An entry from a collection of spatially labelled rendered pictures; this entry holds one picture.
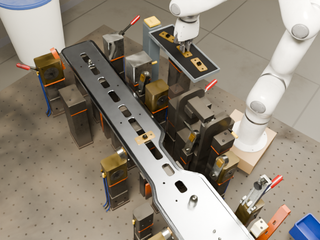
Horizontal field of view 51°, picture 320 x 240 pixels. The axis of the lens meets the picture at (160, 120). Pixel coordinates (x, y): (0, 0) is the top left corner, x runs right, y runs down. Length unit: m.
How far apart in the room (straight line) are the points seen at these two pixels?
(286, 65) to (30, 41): 2.28
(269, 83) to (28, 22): 2.09
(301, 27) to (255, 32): 2.69
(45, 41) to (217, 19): 1.84
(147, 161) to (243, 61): 2.22
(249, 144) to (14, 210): 1.13
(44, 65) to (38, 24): 1.35
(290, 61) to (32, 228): 1.24
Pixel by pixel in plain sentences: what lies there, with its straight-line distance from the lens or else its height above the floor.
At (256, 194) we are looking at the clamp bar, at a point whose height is 1.13.
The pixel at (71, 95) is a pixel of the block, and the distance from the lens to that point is 1.56.
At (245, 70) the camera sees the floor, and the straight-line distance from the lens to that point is 3.31.
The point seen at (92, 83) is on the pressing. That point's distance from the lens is 1.64.
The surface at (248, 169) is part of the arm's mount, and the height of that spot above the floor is 0.73.
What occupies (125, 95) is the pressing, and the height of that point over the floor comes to 1.00.
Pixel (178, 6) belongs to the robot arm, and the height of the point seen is 1.45.
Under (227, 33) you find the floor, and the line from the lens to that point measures 3.71.
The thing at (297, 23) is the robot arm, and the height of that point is 1.56.
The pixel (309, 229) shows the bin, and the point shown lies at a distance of 1.72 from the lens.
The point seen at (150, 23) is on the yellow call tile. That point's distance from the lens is 1.71.
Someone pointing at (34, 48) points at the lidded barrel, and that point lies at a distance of 3.16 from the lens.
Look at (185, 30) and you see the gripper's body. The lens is 1.45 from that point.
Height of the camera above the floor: 2.15
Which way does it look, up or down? 51 degrees down
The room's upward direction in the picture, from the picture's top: 4 degrees clockwise
